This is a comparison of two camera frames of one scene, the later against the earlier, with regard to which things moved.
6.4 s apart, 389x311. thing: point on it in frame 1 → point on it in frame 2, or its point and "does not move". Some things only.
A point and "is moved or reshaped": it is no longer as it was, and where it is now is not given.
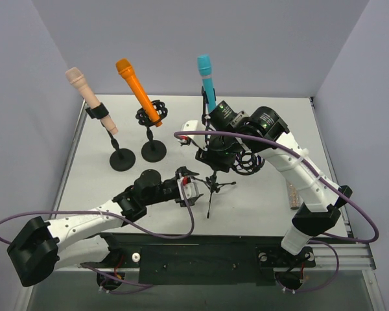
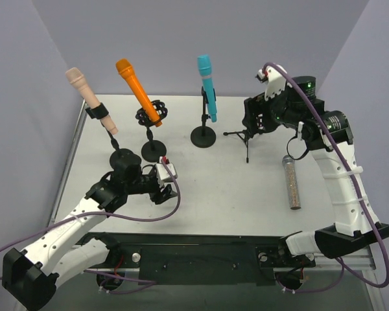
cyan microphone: [205, 68] does not move
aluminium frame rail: [351, 256] does not move
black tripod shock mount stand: [245, 162] is moved or reshaped
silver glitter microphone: [294, 198] does not move
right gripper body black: [214, 159] → [251, 114]
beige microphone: [77, 80] does not move
